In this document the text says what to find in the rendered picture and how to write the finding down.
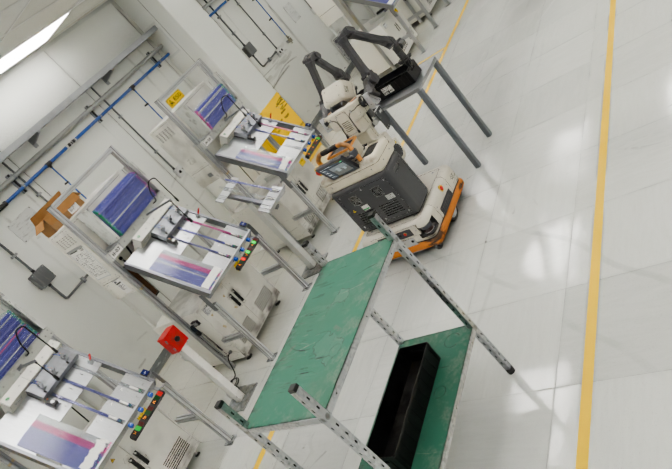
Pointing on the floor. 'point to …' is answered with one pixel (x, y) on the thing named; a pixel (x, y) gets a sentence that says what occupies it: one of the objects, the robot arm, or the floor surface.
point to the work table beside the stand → (434, 110)
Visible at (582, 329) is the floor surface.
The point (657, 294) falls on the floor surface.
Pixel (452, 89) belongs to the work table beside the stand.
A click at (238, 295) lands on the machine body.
